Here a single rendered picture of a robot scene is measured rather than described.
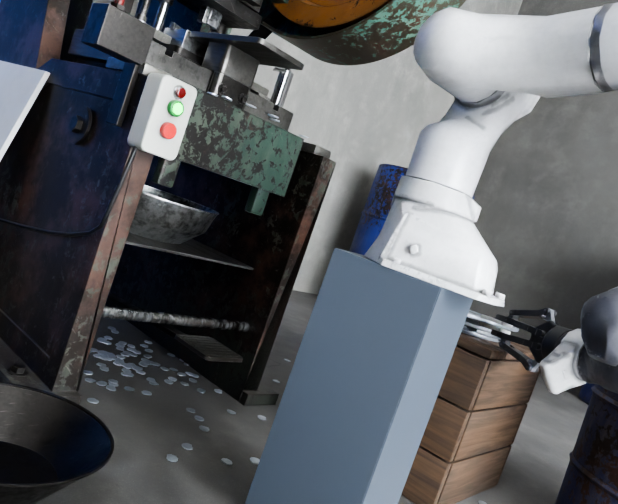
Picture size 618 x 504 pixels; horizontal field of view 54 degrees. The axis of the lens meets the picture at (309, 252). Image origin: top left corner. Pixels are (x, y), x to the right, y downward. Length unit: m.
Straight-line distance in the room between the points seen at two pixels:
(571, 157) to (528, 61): 3.66
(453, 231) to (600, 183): 3.57
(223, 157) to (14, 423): 0.64
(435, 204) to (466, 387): 0.47
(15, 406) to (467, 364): 0.82
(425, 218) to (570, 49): 0.29
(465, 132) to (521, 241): 3.59
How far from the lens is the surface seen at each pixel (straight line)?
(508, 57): 0.91
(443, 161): 0.93
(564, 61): 0.89
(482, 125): 0.97
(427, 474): 1.32
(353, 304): 0.91
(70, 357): 1.20
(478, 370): 1.26
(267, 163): 1.40
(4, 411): 1.10
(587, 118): 4.61
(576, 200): 4.45
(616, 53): 0.86
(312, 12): 1.82
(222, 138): 1.31
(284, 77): 1.54
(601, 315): 1.07
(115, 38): 1.14
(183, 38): 1.47
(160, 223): 1.38
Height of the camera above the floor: 0.49
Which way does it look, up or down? 4 degrees down
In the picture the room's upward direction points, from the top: 19 degrees clockwise
